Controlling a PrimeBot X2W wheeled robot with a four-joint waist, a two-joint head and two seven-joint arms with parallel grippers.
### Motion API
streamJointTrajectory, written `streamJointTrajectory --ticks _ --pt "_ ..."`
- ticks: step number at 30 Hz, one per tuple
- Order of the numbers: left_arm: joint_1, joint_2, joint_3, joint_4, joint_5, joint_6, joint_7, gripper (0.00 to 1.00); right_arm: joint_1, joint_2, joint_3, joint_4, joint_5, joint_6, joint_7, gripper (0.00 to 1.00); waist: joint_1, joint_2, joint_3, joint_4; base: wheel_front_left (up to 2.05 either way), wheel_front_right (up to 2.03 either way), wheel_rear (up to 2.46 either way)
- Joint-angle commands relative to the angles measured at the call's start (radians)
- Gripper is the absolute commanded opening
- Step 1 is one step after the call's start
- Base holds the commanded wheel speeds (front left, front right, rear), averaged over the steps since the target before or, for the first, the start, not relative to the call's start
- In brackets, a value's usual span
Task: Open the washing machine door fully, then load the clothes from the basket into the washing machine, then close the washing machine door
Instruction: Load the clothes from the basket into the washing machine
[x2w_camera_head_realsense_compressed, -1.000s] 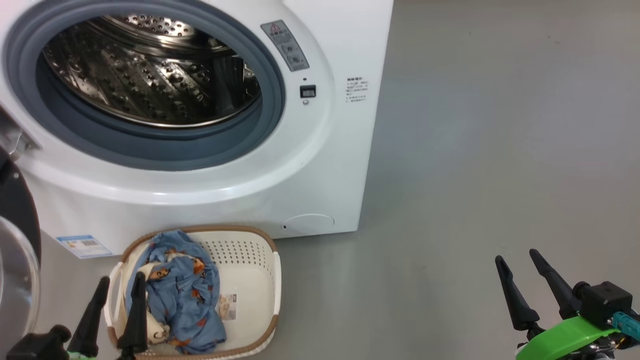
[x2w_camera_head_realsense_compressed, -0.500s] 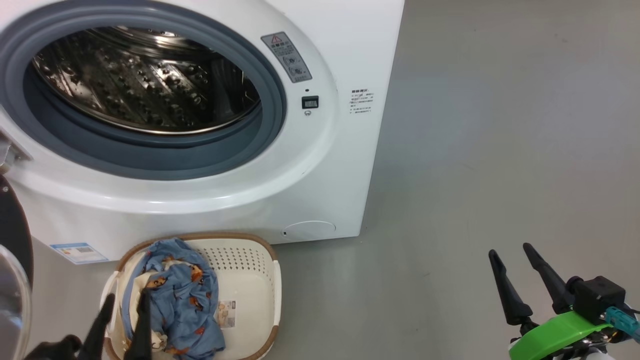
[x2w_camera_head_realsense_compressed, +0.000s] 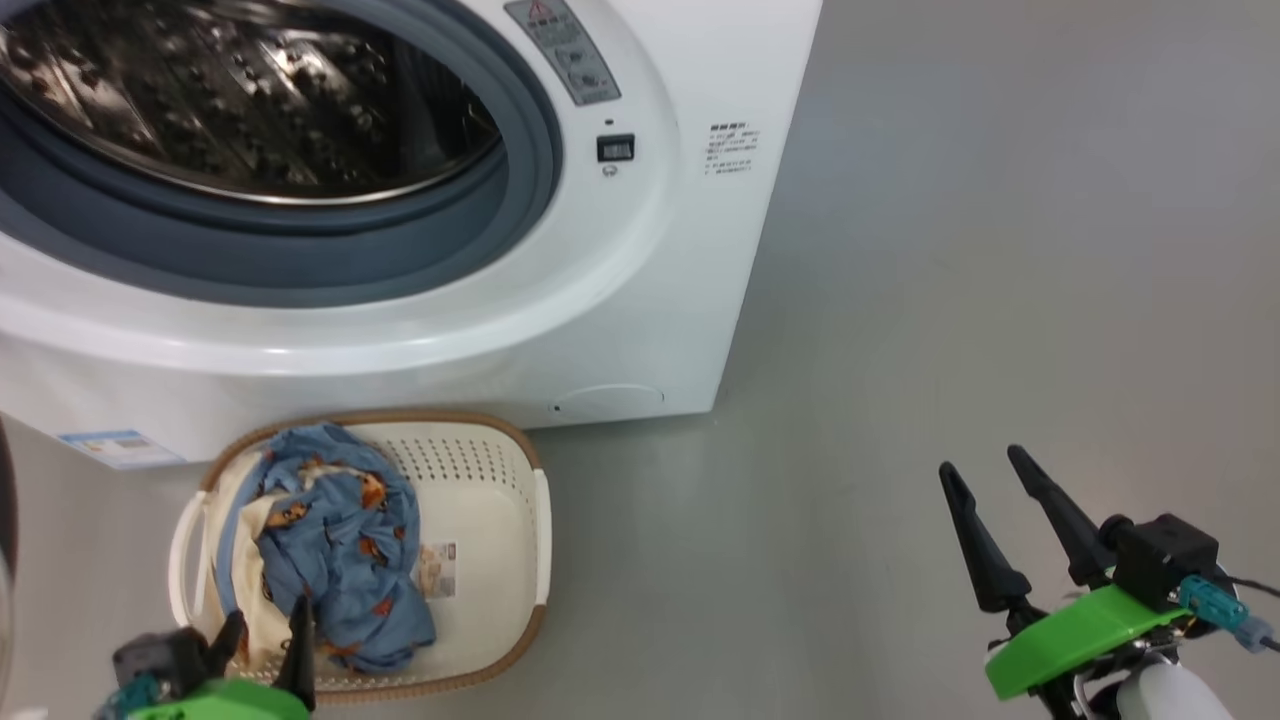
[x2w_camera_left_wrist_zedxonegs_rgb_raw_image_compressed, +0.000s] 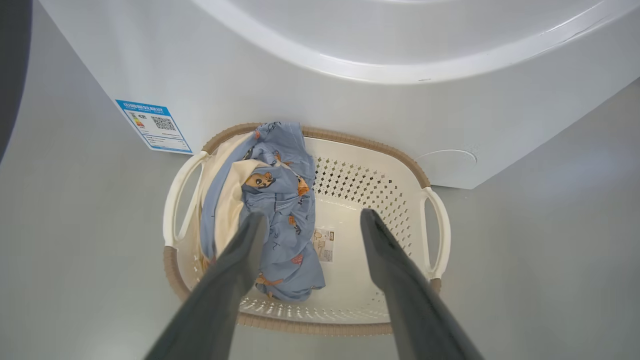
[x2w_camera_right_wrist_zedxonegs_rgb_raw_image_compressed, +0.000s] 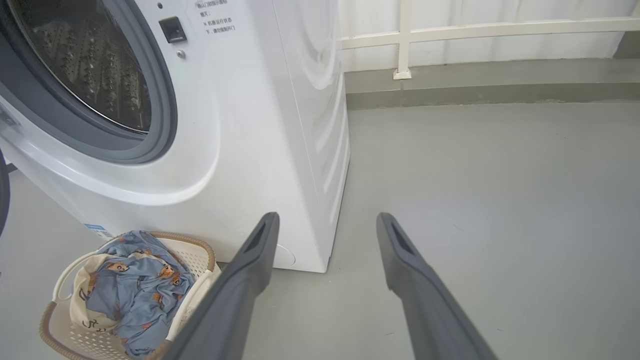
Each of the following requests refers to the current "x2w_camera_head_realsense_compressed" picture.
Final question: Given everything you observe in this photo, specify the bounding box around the teal left cable connector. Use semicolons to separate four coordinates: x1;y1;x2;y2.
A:
95;675;163;720

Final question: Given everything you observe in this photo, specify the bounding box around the stainless steel washing machine drum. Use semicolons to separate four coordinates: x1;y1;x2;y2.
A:
0;0;501;206

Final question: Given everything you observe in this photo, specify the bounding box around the teal right cable connector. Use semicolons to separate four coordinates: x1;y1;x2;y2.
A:
1178;575;1276;653

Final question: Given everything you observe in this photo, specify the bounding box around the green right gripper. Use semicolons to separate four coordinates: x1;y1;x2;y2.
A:
938;445;1193;720

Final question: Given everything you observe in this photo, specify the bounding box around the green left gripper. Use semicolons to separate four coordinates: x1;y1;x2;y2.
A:
125;592;317;720

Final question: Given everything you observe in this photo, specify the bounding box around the blue energy label sticker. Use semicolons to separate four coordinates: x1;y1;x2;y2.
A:
58;430;186;471

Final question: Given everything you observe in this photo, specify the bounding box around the teal cable connector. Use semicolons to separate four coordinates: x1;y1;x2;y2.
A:
95;675;163;720
1178;575;1276;653

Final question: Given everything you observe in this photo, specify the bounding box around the printed text label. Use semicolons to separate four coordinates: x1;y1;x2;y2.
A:
705;122;761;179

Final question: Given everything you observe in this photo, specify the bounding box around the white front-load washing machine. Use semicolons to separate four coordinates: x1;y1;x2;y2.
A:
0;0;823;471

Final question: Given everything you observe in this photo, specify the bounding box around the cream perforated laundry basket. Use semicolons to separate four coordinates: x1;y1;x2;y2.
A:
168;408;553;706

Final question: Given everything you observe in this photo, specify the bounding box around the blue cartoon print garment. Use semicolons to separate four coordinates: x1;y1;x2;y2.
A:
215;423;438;673

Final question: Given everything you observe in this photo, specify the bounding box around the round filter cover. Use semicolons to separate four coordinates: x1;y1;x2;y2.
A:
552;384;666;421

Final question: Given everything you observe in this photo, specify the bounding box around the product label sticker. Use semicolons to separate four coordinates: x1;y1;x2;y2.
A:
418;542;458;599

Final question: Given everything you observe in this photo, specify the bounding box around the thin black right cable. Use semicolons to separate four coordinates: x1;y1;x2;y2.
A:
1225;575;1280;653

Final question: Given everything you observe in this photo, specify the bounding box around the cream garment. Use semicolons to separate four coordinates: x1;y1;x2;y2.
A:
203;455;301;673

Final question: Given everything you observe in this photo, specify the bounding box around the grey warning sticker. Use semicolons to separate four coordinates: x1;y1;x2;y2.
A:
503;0;622;107

